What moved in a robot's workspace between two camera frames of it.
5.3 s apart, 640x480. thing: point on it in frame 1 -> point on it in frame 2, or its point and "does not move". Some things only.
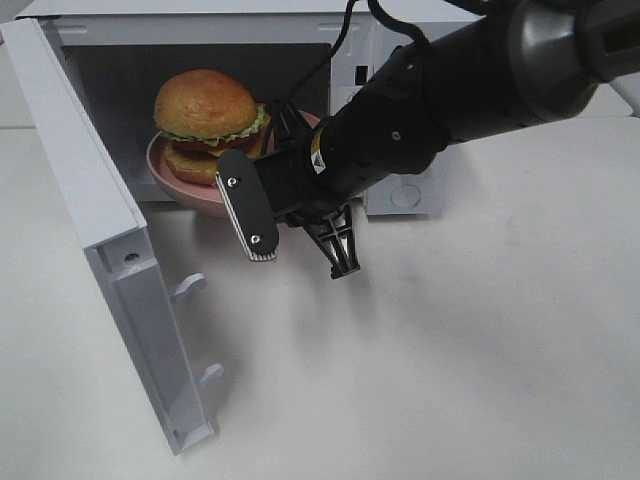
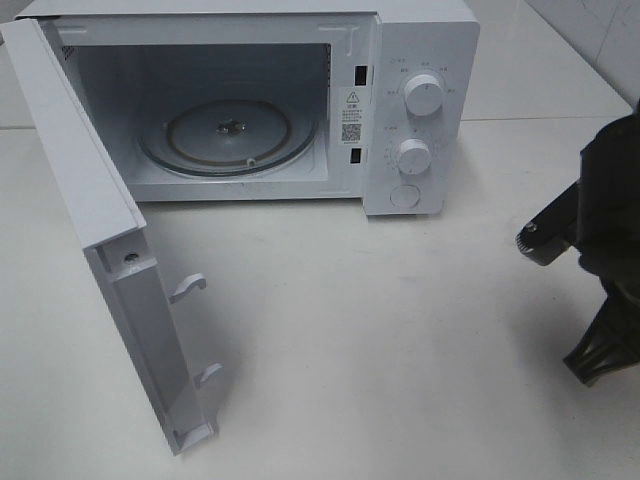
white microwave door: [114, 234] does not move
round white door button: [405, 196] does not move
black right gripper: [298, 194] -> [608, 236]
